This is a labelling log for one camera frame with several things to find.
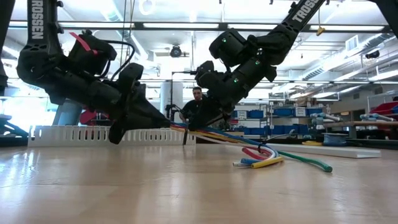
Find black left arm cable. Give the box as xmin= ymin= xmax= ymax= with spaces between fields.
xmin=98 ymin=39 xmax=137 ymax=81

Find round black ceiling camera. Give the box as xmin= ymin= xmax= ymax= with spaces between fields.
xmin=169 ymin=45 xmax=190 ymax=59

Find shelf with blue bins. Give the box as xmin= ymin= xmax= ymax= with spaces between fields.
xmin=229 ymin=101 xmax=326 ymax=139

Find black ceiling device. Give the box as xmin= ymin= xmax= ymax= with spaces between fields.
xmin=364 ymin=49 xmax=381 ymax=60

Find blue cable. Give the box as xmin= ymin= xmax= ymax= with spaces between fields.
xmin=170 ymin=121 xmax=277 ymax=166

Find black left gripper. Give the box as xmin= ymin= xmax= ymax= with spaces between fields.
xmin=67 ymin=63 xmax=171 ymax=144

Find red storage bins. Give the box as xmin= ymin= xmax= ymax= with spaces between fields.
xmin=369 ymin=101 xmax=398 ymax=116

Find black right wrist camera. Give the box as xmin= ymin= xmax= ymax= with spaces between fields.
xmin=194 ymin=60 xmax=216 ymax=90

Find red strap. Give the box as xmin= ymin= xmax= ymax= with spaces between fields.
xmin=68 ymin=31 xmax=100 ymax=56

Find white cable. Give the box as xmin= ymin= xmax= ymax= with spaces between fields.
xmin=195 ymin=133 xmax=280 ymax=168

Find grey padded roll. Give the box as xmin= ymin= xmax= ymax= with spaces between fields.
xmin=310 ymin=112 xmax=342 ymax=124
xmin=359 ymin=112 xmax=393 ymax=123

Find red cabinet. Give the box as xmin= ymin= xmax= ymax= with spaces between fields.
xmin=79 ymin=108 xmax=109 ymax=126

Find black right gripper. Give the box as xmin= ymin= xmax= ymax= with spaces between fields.
xmin=188 ymin=57 xmax=277 ymax=130

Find red cable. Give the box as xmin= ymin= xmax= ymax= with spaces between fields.
xmin=170 ymin=124 xmax=273 ymax=161

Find white slotted cable duct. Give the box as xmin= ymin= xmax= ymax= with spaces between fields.
xmin=27 ymin=125 xmax=197 ymax=147

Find black aluminium table frame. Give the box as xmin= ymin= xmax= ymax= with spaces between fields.
xmin=0 ymin=135 xmax=398 ymax=149

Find white flat duct cover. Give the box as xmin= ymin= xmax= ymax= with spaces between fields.
xmin=267 ymin=142 xmax=382 ymax=159

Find person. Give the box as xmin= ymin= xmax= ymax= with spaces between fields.
xmin=179 ymin=86 xmax=208 ymax=124

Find wooden workbench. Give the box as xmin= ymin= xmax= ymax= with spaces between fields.
xmin=323 ymin=120 xmax=398 ymax=140

